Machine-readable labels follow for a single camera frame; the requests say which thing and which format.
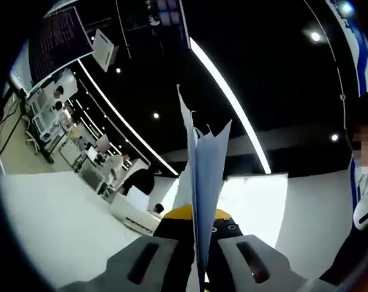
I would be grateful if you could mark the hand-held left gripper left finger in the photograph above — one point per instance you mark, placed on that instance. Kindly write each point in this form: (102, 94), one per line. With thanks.
(141, 261)

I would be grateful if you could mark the ceiling air conditioner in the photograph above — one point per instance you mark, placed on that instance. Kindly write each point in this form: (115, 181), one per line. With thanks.
(104, 50)

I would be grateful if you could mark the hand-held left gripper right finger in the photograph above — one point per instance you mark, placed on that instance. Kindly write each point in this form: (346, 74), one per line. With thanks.
(247, 261)

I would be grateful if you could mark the white printer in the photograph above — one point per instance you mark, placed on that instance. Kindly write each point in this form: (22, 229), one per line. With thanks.
(135, 216)

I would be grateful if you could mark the long ceiling light strip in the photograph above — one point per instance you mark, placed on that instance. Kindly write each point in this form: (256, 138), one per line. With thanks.
(232, 98)

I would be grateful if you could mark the white paper sheet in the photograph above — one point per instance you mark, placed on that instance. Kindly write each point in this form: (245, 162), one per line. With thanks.
(206, 170)

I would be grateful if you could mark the curved ceiling light strip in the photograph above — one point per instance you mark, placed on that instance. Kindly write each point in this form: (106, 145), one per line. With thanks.
(126, 122)

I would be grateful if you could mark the person in dark clothes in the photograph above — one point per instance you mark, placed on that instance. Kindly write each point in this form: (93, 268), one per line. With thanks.
(354, 258)

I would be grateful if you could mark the white worn device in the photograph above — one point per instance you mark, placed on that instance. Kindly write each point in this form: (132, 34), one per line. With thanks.
(366, 213)

